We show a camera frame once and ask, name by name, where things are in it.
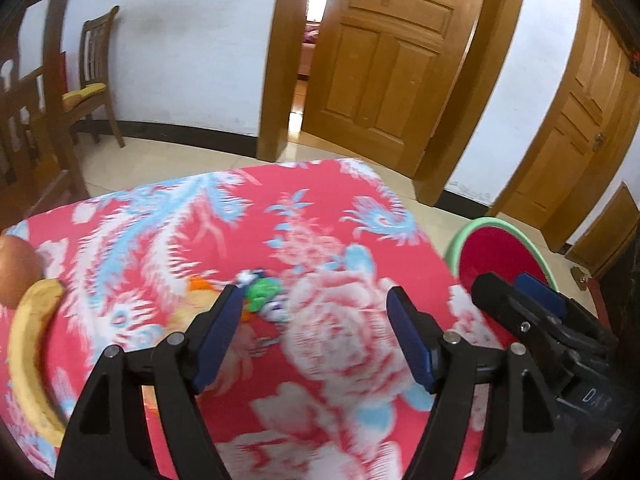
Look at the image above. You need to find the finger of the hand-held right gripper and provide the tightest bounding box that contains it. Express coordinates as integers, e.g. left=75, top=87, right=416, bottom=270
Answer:
left=515, top=273, right=569, bottom=320
left=472, top=272, right=567, bottom=357

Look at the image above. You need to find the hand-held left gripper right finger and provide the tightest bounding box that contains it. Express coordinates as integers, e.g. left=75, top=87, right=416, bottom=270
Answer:
left=386, top=286, right=583, bottom=480

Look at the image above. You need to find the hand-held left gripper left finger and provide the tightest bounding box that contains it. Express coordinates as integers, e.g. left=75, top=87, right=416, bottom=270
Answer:
left=55, top=284, right=245, bottom=480

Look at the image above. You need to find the red bin with green rim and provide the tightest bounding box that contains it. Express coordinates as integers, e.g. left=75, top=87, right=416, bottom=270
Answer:
left=444, top=217, right=560, bottom=302

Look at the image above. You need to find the orange carrot toy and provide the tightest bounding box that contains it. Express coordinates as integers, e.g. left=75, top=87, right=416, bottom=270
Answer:
left=186, top=270, right=291, bottom=322

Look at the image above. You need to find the wooden panel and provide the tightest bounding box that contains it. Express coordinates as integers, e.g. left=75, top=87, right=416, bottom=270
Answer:
left=565, top=182, right=640, bottom=281

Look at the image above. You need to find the red floral tablecloth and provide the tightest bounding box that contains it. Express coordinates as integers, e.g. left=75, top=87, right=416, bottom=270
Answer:
left=0, top=158, right=506, bottom=480

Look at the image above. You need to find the closed wooden door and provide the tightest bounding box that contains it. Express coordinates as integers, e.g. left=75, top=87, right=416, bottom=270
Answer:
left=492, top=0, right=640, bottom=256

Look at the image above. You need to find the yellow banana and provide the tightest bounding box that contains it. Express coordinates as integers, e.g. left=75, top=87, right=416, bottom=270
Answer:
left=7, top=278, right=68, bottom=446

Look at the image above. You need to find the red apple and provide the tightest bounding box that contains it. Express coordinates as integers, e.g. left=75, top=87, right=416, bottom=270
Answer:
left=0, top=236, right=43, bottom=309

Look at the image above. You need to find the large wooden chair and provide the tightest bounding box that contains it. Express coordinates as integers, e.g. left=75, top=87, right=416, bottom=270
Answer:
left=0, top=0, right=91, bottom=231

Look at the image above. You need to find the open wooden door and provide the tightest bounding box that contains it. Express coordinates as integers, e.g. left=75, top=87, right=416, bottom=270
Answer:
left=302, top=0, right=496, bottom=172

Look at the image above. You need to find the wooden chair with yellow cushion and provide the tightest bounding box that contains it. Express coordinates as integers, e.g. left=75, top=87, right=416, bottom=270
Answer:
left=62, top=6, right=126, bottom=148

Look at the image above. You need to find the pink sofa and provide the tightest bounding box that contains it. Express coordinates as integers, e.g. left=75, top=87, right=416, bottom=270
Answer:
left=299, top=22, right=321, bottom=82

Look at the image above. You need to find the wooden door frame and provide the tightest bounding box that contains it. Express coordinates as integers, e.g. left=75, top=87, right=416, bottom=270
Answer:
left=256, top=0, right=531, bottom=206

